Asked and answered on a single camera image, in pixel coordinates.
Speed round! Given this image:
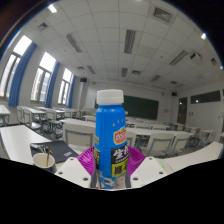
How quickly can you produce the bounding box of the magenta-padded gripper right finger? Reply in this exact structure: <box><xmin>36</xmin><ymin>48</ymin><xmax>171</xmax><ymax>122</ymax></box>
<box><xmin>128</xmin><ymin>145</ymin><xmax>167</xmax><ymax>189</ymax></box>

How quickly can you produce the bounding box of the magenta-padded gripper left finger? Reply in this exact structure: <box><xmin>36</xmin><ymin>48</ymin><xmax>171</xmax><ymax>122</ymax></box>
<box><xmin>54</xmin><ymin>145</ymin><xmax>97</xmax><ymax>189</ymax></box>

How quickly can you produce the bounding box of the blue drink bottle white cap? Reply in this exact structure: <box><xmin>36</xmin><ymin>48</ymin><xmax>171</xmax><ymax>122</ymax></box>
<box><xmin>92</xmin><ymin>88</ymin><xmax>131</xmax><ymax>191</ymax></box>

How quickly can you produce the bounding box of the wooden stick in mug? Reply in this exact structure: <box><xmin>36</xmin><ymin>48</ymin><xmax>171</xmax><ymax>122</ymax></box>
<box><xmin>45</xmin><ymin>144</ymin><xmax>52</xmax><ymax>168</ymax></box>

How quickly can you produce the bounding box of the dark blue mug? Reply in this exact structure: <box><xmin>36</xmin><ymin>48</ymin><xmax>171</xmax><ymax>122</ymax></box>
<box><xmin>32</xmin><ymin>152</ymin><xmax>58</xmax><ymax>175</ymax></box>

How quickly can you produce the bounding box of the group of classroom chairs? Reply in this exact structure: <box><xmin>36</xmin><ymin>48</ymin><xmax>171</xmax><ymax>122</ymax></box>
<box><xmin>0</xmin><ymin>103</ymin><xmax>224</xmax><ymax>158</ymax></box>

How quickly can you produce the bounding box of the green chalkboard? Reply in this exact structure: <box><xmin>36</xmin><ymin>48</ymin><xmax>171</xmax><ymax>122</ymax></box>
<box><xmin>94</xmin><ymin>94</ymin><xmax>160</xmax><ymax>121</ymax></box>

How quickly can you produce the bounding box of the dark classroom door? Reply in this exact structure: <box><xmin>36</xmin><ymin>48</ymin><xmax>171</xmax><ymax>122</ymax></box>
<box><xmin>176</xmin><ymin>96</ymin><xmax>188</xmax><ymax>125</ymax></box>

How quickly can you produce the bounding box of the blue curtain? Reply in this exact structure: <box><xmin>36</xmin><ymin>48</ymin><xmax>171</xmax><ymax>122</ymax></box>
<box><xmin>66</xmin><ymin>74</ymin><xmax>77</xmax><ymax>109</ymax></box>
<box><xmin>7</xmin><ymin>41</ymin><xmax>38</xmax><ymax>108</ymax></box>
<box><xmin>44</xmin><ymin>60</ymin><xmax>61</xmax><ymax>109</ymax></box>

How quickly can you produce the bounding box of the large classroom window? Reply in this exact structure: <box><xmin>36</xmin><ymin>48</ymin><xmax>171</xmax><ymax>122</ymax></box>
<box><xmin>0</xmin><ymin>34</ymin><xmax>34</xmax><ymax>99</ymax></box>
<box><xmin>30</xmin><ymin>51</ymin><xmax>57</xmax><ymax>102</ymax></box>
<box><xmin>57</xmin><ymin>67</ymin><xmax>74</xmax><ymax>105</ymax></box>

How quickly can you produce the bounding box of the group of ceiling lights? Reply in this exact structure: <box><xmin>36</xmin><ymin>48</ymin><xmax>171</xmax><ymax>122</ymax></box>
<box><xmin>36</xmin><ymin>2</ymin><xmax>223</xmax><ymax>84</ymax></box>

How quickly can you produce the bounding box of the dark high wall window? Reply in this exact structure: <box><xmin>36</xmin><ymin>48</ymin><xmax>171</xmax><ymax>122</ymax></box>
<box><xmin>190</xmin><ymin>89</ymin><xmax>222</xmax><ymax>105</ymax></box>

